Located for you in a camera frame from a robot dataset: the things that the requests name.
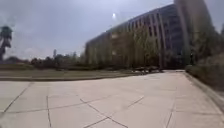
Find row of trees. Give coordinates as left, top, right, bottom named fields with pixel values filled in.
left=84, top=28, right=162, bottom=70

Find pale concrete slab plaza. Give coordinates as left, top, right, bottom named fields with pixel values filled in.
left=0, top=70, right=224, bottom=128

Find vehicle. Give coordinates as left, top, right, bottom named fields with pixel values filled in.
left=133, top=65, right=164, bottom=75

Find grass lawn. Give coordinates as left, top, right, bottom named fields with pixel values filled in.
left=0, top=67, right=145, bottom=82

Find distant line of trees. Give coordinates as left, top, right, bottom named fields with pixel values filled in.
left=0, top=49, right=88, bottom=71

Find large dark glass building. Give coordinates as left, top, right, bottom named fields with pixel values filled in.
left=84, top=0, right=224, bottom=70

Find dark tree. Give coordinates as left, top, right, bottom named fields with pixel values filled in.
left=190, top=27, right=224, bottom=65

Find green hedge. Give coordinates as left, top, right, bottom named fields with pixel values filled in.
left=184, top=54, right=224, bottom=92

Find concrete kerb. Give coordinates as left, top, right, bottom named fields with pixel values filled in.
left=183, top=71, right=224, bottom=113

